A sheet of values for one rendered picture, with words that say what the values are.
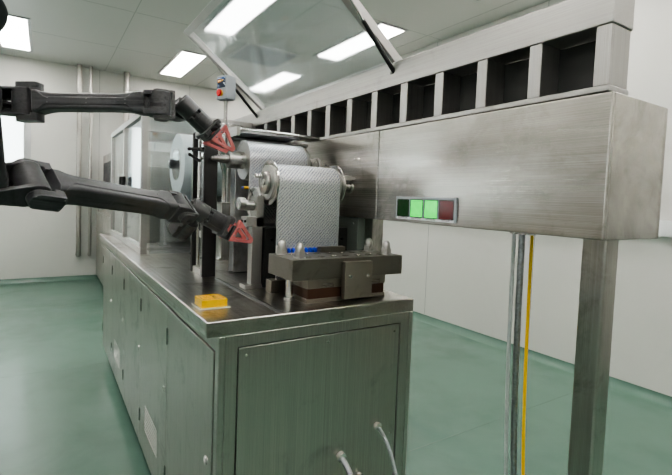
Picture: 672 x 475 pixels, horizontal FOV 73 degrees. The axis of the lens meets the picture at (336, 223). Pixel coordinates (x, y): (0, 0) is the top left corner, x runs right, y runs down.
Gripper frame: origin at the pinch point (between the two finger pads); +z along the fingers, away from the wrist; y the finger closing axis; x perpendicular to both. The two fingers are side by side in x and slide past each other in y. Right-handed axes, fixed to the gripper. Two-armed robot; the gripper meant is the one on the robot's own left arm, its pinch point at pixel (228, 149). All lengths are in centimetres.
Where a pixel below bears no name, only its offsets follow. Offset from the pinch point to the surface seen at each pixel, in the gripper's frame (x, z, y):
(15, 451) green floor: -141, 41, -108
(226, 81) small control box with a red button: 36, -10, -51
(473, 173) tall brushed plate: 25, 40, 56
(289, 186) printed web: 3.4, 20.8, 6.4
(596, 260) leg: 20, 65, 81
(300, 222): -2.6, 31.6, 6.4
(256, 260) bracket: -20.2, 31.1, -1.6
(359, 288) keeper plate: -11, 51, 28
